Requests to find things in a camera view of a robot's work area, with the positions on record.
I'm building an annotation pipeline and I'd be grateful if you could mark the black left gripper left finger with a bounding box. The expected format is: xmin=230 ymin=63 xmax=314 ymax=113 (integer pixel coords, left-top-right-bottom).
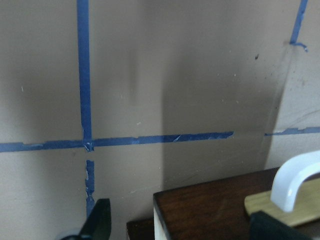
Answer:
xmin=79 ymin=198 xmax=112 ymax=240

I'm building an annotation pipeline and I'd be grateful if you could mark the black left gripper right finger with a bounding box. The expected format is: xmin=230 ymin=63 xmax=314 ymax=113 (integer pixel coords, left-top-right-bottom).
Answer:
xmin=249 ymin=211 xmax=312 ymax=240

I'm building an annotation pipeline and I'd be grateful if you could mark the white drawer handle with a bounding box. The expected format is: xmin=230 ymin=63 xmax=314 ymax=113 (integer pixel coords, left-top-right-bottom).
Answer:
xmin=270 ymin=150 xmax=320 ymax=213

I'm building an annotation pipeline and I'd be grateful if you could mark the light wooden drawer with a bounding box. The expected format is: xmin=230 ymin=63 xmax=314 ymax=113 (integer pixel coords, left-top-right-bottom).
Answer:
xmin=243 ymin=178 xmax=320 ymax=227

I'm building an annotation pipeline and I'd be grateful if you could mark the dark brown wooden cabinet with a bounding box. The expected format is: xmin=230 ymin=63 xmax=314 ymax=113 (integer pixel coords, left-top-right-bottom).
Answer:
xmin=126 ymin=166 xmax=283 ymax=240

